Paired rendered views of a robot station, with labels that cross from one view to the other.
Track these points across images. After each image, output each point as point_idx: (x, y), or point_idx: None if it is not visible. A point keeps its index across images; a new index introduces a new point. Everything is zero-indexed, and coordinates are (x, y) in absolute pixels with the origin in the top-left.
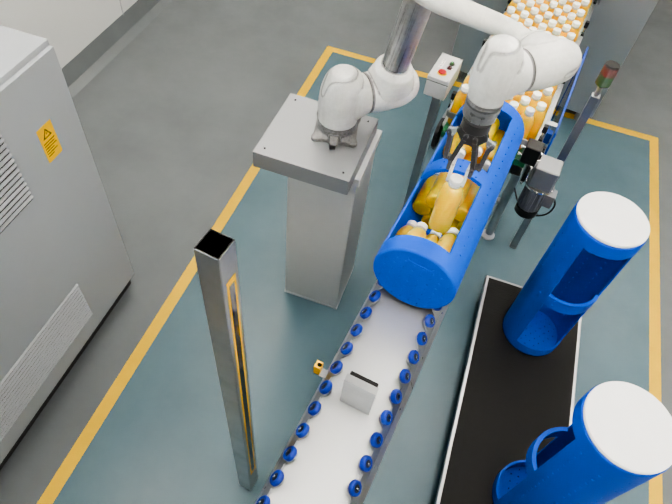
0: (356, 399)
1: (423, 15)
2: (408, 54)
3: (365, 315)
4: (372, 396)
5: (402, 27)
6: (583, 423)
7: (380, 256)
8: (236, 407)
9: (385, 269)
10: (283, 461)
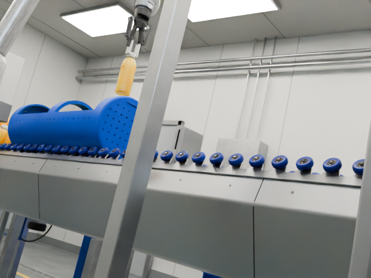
0: (189, 154)
1: (31, 11)
2: (14, 39)
3: (118, 149)
4: (201, 139)
5: (17, 16)
6: None
7: (106, 108)
8: (154, 144)
9: (108, 122)
10: (216, 169)
